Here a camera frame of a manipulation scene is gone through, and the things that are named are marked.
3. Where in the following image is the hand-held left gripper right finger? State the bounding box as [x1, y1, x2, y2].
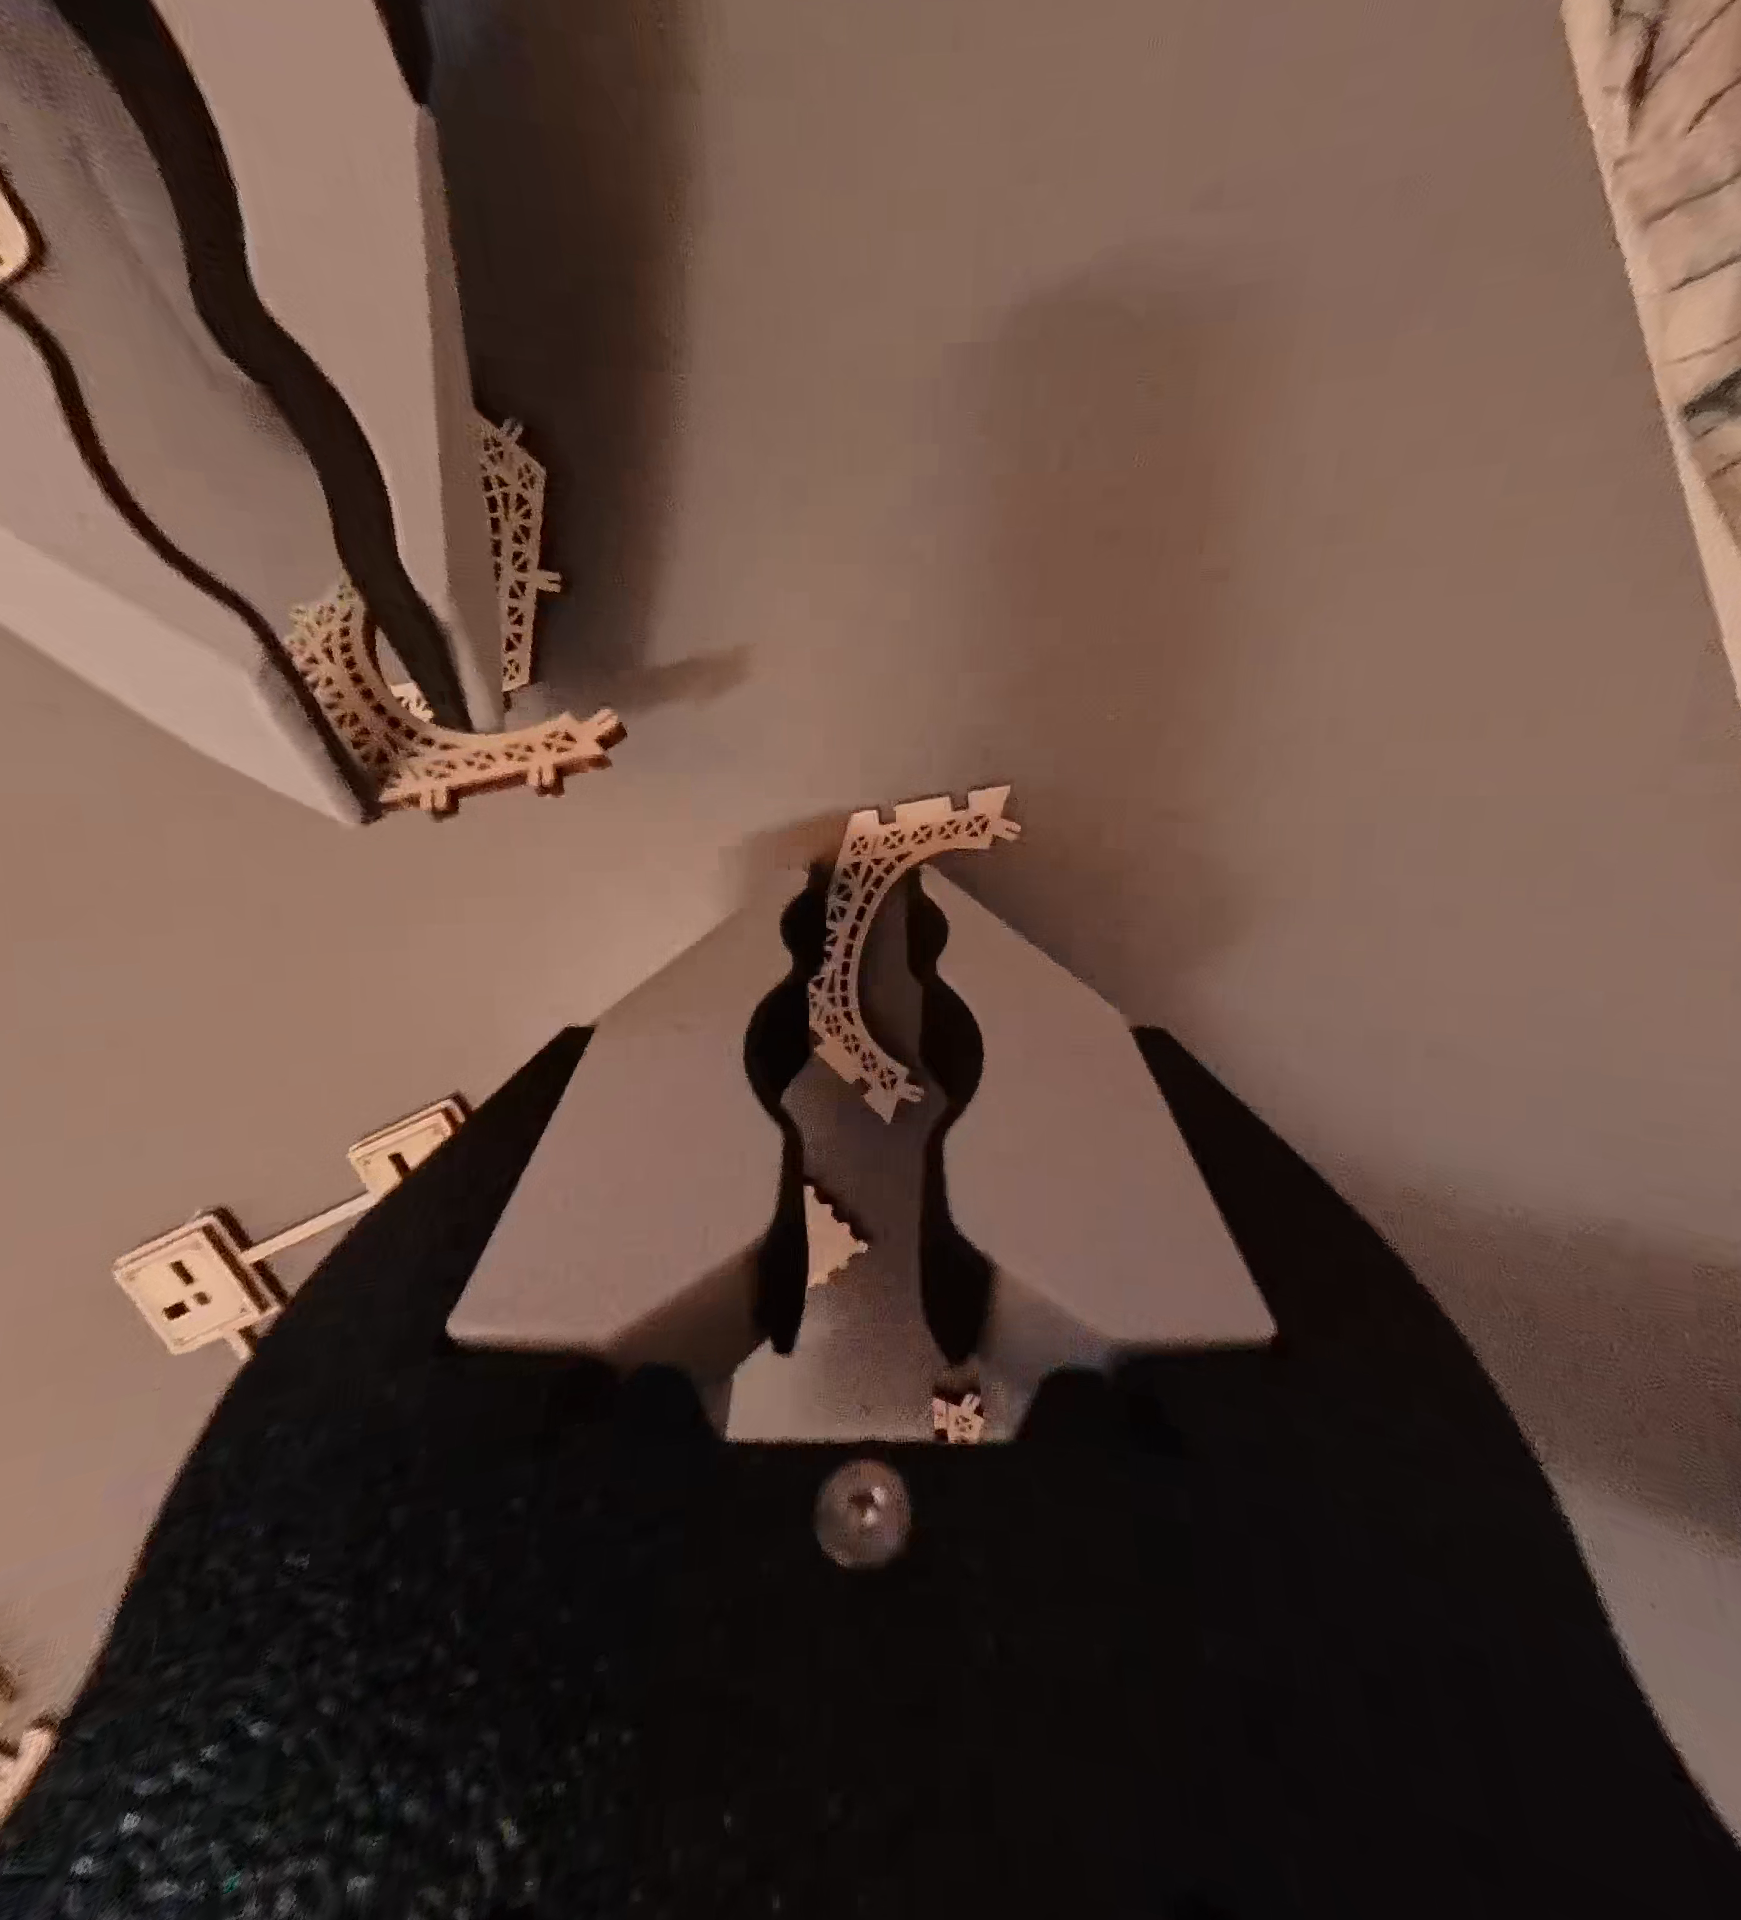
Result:
[918, 866, 1280, 1400]

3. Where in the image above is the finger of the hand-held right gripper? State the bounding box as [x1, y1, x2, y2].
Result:
[0, 224, 370, 827]
[51, 0, 516, 732]

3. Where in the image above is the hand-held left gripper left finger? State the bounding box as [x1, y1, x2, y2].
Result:
[443, 871, 816, 1437]

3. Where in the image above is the grey desk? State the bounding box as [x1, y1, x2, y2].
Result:
[0, 0, 1741, 1920]

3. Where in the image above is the white printed shirt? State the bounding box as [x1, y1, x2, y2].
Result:
[1561, 0, 1741, 1038]

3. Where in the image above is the wooden four-square base frame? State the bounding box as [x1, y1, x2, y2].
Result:
[112, 1099, 468, 1358]

